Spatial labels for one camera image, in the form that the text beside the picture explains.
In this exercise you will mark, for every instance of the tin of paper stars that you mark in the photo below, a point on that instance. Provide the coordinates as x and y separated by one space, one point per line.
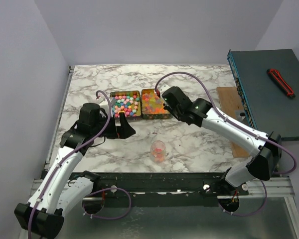
127 102

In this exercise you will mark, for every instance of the tin of gummy candies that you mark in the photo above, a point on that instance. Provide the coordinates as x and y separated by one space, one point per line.
152 106

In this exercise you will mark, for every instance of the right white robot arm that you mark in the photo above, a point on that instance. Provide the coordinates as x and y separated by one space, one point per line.
264 156

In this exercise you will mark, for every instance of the red black utility knife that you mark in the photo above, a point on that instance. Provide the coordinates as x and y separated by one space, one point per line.
277 78

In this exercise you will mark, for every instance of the dark grey metal box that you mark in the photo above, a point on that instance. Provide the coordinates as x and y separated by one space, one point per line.
266 106

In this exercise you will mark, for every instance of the black mounting rail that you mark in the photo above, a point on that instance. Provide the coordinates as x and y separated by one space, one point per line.
139 190

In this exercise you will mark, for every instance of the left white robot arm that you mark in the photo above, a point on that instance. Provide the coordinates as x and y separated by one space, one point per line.
57 171

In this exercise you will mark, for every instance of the small metal bracket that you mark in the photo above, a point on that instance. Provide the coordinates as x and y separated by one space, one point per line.
241 117

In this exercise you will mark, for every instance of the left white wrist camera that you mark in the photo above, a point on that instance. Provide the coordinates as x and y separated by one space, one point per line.
107 102

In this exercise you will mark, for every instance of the wooden board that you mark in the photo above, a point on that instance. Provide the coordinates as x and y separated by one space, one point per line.
230 102

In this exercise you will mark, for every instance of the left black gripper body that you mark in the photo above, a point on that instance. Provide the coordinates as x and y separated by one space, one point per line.
111 130

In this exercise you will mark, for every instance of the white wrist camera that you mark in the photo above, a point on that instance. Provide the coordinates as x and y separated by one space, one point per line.
163 88
107 102

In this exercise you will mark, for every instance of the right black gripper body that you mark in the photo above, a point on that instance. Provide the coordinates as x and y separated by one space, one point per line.
166 97

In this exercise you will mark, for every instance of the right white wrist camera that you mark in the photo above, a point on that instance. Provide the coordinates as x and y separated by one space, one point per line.
163 88

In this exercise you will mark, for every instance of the clear glass jar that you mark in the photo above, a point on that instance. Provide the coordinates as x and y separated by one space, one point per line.
158 151

